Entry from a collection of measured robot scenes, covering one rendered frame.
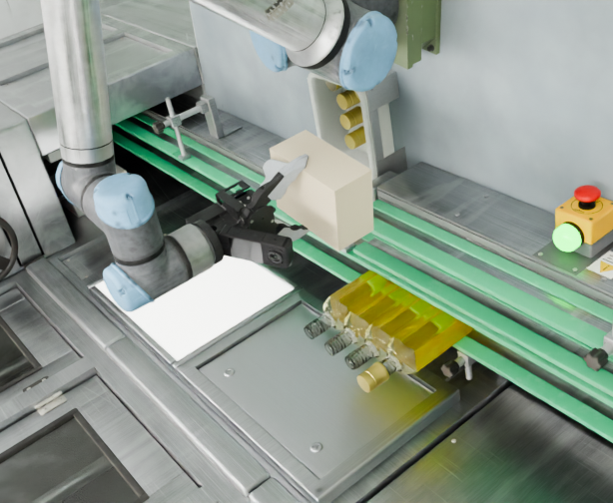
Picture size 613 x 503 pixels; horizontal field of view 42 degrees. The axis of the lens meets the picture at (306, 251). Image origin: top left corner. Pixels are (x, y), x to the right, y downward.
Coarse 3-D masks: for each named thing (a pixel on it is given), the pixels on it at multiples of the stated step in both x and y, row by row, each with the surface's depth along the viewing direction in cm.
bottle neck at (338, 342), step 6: (342, 330) 146; (348, 330) 145; (336, 336) 144; (342, 336) 144; (348, 336) 145; (324, 342) 144; (330, 342) 143; (336, 342) 144; (342, 342) 144; (348, 342) 145; (330, 348) 145; (336, 348) 143; (342, 348) 144; (330, 354) 145
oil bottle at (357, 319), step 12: (384, 288) 151; (396, 288) 150; (372, 300) 149; (384, 300) 148; (396, 300) 148; (348, 312) 147; (360, 312) 147; (372, 312) 146; (384, 312) 146; (348, 324) 145; (360, 324) 144; (360, 336) 145
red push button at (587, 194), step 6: (582, 186) 127; (588, 186) 126; (594, 186) 126; (576, 192) 126; (582, 192) 125; (588, 192) 125; (594, 192) 125; (600, 192) 125; (576, 198) 126; (582, 198) 125; (588, 198) 124; (594, 198) 124; (582, 204) 127; (588, 204) 126
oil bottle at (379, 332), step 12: (408, 300) 147; (420, 300) 146; (396, 312) 145; (408, 312) 144; (420, 312) 144; (372, 324) 143; (384, 324) 142; (396, 324) 142; (408, 324) 142; (372, 336) 141; (384, 336) 140; (384, 348) 140
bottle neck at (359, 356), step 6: (366, 342) 142; (360, 348) 140; (366, 348) 140; (372, 348) 141; (348, 354) 140; (354, 354) 140; (360, 354) 140; (366, 354) 140; (372, 354) 141; (348, 360) 141; (354, 360) 139; (360, 360) 139; (366, 360) 140; (348, 366) 141; (354, 366) 139
